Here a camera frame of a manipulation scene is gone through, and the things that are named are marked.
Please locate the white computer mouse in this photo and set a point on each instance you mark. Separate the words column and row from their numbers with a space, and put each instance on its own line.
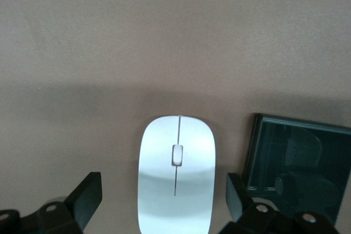
column 159, row 190

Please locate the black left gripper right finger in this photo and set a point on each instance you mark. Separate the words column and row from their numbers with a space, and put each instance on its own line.
column 238, row 204

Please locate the small black phone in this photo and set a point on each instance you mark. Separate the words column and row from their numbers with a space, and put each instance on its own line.
column 301, row 151

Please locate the brown table cover mat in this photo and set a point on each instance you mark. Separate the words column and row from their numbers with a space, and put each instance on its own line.
column 109, row 39

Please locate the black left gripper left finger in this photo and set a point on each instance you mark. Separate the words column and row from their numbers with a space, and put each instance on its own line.
column 82, row 204

